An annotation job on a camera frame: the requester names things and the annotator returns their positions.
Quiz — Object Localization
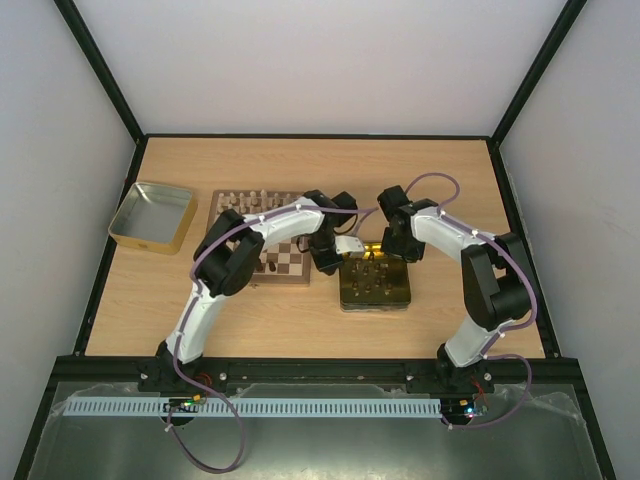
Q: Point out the wooden chess board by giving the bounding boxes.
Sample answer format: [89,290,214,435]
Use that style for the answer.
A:
[207,189,311,287]

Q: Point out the gold tin with pieces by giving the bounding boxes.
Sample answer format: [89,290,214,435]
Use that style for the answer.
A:
[339,243,412,312]

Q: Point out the gold tin lid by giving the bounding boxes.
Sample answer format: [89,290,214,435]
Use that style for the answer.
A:
[108,182,197,255]

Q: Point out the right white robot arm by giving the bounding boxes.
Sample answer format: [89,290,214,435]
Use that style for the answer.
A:
[377,185,538,392]

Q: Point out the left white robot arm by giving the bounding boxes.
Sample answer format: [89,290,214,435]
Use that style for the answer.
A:
[158,190,360,365]

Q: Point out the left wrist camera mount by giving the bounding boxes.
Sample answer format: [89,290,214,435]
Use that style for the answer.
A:
[335,235,366,259]

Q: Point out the grey slotted cable duct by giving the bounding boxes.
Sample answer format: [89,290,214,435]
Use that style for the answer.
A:
[63,397,441,419]

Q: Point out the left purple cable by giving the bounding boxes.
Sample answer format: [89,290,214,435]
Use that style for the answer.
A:
[169,204,379,474]

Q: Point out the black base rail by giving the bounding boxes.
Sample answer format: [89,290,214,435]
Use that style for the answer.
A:
[52,354,581,396]

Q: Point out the black frame right post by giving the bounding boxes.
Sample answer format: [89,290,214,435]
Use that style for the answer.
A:
[491,0,587,144]

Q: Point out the black frame post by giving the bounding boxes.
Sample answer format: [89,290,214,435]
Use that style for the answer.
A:
[491,0,587,144]
[54,0,144,144]

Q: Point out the black frame left post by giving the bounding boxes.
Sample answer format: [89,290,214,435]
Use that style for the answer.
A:
[54,0,144,144]

